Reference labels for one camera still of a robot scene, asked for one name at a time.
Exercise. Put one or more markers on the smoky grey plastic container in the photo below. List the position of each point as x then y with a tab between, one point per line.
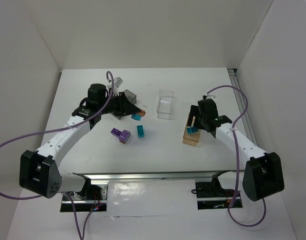
131	97

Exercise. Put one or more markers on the aluminium mounting rail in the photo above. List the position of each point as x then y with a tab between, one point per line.
151	176

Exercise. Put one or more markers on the clear plastic container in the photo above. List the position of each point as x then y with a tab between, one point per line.
164	105

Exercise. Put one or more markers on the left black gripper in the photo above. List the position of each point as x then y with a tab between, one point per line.
121	105

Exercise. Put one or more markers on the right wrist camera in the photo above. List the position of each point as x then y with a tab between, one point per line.
208	96

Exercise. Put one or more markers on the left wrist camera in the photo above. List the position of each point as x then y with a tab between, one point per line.
117	83

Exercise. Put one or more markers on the amber plastic container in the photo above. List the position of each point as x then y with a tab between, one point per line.
191	139

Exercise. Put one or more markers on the purple flat lego brick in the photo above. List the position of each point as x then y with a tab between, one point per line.
115	132

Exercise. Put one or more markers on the side aluminium rail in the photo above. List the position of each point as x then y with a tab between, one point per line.
244	124

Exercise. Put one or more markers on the purple rounded lego brick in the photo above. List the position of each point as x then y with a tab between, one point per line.
124	136

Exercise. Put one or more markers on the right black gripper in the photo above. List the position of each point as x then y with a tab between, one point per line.
196	116

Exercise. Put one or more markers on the teal flat lego brick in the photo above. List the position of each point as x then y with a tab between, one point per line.
140	131

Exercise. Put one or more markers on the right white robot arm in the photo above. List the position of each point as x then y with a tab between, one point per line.
263	174

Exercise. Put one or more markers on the teal rounded lego brick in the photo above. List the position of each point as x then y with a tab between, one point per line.
192	130

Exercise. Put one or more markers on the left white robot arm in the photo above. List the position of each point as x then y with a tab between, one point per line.
39	171

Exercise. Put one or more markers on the small teal lego brick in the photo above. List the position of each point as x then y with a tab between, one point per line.
136	117

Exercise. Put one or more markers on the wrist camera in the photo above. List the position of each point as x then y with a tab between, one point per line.
117	83
208	96

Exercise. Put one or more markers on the orange lego brick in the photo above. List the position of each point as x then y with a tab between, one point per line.
142	113

